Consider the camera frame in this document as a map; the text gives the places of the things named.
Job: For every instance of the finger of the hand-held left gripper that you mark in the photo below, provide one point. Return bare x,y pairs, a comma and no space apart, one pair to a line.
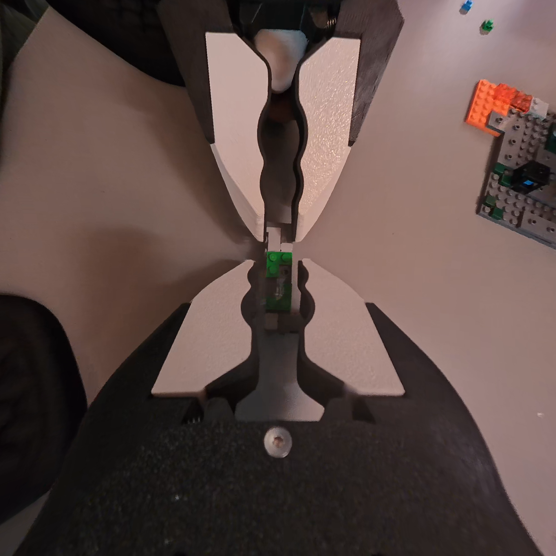
234,113
330,113

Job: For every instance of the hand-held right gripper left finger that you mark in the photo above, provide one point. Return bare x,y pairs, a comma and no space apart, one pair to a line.
208,343

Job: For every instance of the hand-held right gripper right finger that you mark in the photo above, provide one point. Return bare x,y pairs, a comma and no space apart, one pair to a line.
352,343

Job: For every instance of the grey white brick column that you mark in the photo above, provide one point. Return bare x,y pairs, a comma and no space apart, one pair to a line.
274,236

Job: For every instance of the orange brick plate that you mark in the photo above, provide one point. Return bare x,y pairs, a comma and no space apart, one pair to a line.
486,102

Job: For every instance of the small green stud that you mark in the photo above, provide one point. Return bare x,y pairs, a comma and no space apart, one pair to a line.
487,26

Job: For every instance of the grey green brick tower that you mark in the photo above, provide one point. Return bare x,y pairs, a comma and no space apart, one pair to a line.
521,191

